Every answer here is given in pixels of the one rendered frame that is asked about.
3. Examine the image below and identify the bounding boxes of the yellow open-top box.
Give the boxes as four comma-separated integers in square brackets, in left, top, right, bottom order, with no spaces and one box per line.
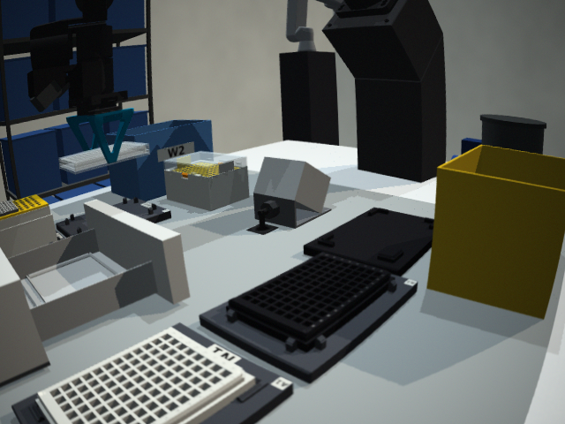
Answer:
[426,145,565,320]

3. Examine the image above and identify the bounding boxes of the blue bin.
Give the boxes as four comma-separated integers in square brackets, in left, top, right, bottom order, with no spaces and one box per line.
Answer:
[109,120,213,201]

